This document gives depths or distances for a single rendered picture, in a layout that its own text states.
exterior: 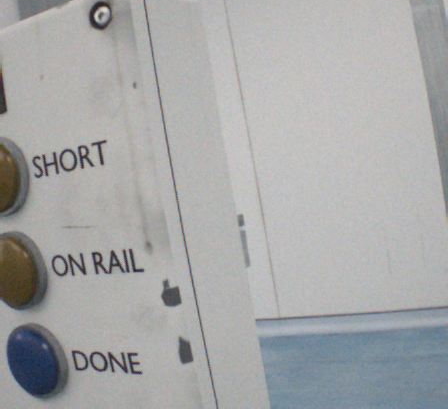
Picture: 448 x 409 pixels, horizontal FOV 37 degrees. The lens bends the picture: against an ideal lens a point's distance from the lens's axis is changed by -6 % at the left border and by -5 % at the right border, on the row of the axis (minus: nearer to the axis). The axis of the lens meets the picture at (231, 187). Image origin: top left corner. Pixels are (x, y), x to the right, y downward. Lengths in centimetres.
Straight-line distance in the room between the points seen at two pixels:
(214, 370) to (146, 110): 9
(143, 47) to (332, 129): 371
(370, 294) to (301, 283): 44
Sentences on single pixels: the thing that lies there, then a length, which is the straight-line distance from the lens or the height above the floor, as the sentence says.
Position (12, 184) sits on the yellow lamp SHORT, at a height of 115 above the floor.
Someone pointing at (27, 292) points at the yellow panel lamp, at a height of 112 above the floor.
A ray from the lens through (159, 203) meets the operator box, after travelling 22.
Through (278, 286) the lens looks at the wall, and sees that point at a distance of 421.
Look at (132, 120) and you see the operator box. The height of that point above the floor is 117.
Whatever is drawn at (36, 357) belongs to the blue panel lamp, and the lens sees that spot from 26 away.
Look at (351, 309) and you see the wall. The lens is 407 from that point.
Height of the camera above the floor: 115
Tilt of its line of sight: 3 degrees down
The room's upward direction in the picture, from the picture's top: 10 degrees counter-clockwise
